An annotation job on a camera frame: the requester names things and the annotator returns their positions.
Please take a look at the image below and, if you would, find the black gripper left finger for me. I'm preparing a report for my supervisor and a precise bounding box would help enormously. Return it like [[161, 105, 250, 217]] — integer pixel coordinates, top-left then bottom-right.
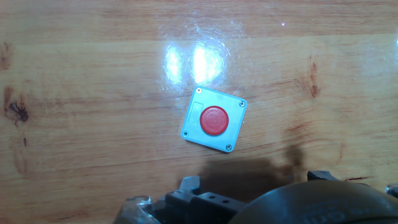
[[113, 175, 248, 224]]

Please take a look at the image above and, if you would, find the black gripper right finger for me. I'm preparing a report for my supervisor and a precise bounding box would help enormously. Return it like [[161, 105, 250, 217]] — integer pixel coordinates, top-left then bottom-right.
[[307, 170, 340, 182]]

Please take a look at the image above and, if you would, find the red round mushroom push button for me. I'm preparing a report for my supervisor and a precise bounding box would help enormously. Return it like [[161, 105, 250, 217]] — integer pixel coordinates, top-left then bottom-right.
[[199, 105, 230, 136]]

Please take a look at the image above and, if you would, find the blue push-button box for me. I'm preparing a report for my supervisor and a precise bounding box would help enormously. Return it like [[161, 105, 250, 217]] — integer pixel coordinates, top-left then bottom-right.
[[180, 86, 248, 154]]

